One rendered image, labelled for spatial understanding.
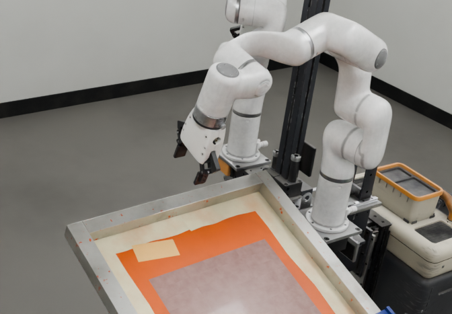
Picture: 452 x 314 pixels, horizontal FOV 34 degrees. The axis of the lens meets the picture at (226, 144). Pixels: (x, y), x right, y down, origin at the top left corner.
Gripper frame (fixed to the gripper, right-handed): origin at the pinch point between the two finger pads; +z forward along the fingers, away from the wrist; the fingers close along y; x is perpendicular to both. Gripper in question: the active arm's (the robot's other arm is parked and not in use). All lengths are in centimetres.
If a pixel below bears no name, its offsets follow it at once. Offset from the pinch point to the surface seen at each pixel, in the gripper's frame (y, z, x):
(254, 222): -10.5, 14.9, -18.5
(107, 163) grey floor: 181, 201, -120
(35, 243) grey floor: 125, 186, -45
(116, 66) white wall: 270, 201, -173
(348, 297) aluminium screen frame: -39.1, 13.6, -26.3
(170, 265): -14.3, 15.6, 9.3
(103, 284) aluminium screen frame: -15.4, 12.5, 28.0
